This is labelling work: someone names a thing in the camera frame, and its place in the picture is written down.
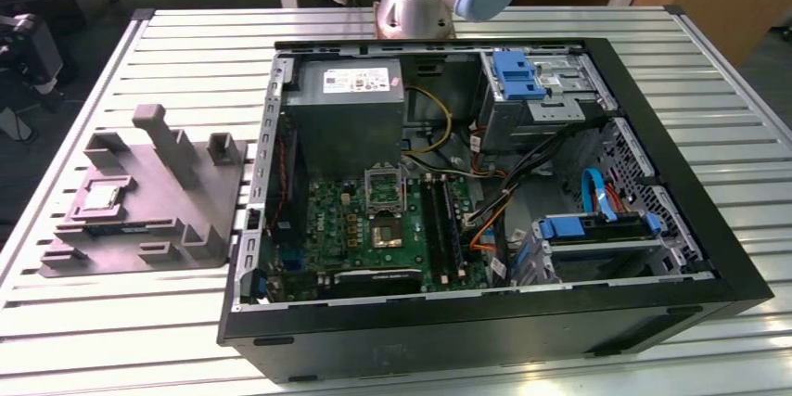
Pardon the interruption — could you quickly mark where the grey parts rack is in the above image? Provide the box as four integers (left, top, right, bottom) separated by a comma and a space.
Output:
37, 103, 253, 279

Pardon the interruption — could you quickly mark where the black PC case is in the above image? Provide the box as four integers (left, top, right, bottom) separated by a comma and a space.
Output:
215, 36, 777, 386

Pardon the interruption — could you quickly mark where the hard disk in blue carrier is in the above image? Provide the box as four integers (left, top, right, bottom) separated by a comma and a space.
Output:
538, 211, 665, 243

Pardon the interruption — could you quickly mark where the orange wire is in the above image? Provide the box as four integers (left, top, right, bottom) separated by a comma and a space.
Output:
469, 222, 498, 254

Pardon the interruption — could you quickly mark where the metal socket cover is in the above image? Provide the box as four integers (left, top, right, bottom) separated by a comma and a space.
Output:
365, 163, 407, 217

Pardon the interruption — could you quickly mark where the yellow and black wire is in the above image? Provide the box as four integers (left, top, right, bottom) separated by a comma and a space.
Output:
402, 84, 454, 156

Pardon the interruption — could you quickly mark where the graphics card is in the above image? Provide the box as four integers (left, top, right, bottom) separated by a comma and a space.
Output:
333, 267, 423, 299

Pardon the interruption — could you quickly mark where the red wire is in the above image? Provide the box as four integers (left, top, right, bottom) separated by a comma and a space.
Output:
606, 181, 630, 217

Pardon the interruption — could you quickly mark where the black cable bundle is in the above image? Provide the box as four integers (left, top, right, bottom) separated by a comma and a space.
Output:
463, 117, 611, 230

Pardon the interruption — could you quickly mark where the grey power supply unit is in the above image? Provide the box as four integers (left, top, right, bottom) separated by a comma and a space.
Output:
282, 60, 410, 170

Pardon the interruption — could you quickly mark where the CPU socket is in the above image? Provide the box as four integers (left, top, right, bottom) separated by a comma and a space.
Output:
370, 218, 409, 249

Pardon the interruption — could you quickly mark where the silver drive cage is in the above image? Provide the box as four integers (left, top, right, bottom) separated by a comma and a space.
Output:
479, 49, 621, 152

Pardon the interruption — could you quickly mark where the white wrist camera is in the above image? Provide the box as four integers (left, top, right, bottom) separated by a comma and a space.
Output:
18, 19, 65, 96

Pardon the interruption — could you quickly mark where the CPU with silver top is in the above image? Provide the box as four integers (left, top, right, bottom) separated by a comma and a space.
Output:
83, 184, 125, 211

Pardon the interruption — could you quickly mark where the green motherboard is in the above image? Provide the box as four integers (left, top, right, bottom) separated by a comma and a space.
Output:
258, 168, 497, 303

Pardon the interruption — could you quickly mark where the blue drive carrier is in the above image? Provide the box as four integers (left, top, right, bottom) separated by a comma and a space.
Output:
493, 50, 549, 102

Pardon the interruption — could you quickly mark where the black RAM slot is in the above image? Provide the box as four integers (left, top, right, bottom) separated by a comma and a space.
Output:
421, 172, 450, 284
429, 172, 458, 282

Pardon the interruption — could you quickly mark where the blue flat wire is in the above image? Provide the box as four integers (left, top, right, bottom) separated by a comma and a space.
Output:
579, 166, 621, 224

